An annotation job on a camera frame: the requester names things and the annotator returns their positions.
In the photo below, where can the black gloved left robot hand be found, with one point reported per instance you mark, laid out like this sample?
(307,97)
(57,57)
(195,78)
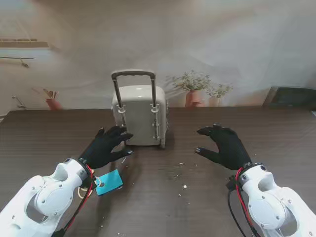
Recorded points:
(103,150)

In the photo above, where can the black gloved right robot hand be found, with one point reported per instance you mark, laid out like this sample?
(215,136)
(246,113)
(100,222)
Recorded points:
(227,145)

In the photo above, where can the teal luggage tag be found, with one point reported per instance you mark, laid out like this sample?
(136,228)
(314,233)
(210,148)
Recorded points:
(111,182)

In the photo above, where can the small beige suitcase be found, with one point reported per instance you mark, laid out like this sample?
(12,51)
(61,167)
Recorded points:
(140,116)

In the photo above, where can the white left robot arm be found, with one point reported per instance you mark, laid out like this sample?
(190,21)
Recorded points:
(49,197)

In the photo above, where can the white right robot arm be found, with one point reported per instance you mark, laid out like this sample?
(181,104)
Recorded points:
(266,205)

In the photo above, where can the printed backdrop cloth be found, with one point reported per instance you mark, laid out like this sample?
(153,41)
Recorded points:
(222,37)

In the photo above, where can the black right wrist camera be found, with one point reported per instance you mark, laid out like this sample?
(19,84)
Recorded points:
(232,184)

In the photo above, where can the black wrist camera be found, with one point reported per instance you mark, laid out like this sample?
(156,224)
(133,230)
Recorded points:
(232,184)
(90,188)

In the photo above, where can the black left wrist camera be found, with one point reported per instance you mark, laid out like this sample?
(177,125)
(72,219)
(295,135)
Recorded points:
(90,188)

